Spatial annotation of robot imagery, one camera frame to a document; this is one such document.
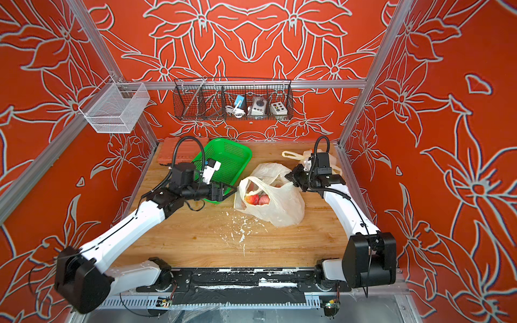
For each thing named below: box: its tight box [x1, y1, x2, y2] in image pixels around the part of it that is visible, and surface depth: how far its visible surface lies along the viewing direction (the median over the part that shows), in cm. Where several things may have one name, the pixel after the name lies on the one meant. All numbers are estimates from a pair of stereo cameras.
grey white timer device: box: [250, 96, 268, 116], surface depth 93 cm
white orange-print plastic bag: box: [233, 162, 305, 228], surface depth 80 cm
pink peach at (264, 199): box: [257, 193, 270, 206], surface depth 91 cm
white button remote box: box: [270, 101, 289, 116], surface depth 97 cm
